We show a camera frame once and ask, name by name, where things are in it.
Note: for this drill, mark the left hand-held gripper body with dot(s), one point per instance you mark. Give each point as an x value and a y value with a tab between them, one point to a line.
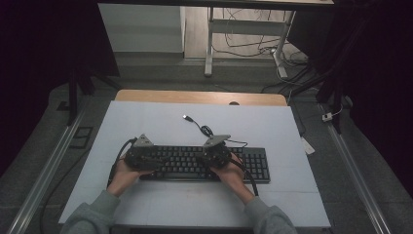
139	156

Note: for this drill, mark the black floor socket plate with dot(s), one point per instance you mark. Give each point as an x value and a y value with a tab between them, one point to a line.
82	137

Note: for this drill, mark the black metal stand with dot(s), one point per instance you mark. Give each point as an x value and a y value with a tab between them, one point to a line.
334	94
73	97

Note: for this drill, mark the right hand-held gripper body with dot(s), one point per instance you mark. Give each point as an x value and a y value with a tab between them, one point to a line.
219	152

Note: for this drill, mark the aluminium rail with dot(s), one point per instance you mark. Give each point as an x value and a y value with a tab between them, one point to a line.
354	172
48	169

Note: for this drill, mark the small white box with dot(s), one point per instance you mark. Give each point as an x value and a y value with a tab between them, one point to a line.
327	117

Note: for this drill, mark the dark curtain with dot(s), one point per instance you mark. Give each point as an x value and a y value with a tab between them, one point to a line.
39	48
373	65

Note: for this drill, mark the person's left hand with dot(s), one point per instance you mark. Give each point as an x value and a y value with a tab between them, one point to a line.
125	178

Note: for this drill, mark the black computer keyboard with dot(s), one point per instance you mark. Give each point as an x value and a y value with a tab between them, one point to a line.
253	165

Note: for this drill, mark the person's right hand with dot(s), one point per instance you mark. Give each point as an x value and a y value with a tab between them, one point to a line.
232	178

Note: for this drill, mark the white desk frame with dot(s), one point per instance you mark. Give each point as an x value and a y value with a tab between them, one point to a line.
243	26

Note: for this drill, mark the white paper tag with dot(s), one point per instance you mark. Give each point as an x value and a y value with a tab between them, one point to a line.
307	146

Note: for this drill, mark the white cabinet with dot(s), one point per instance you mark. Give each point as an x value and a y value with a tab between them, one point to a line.
142	29

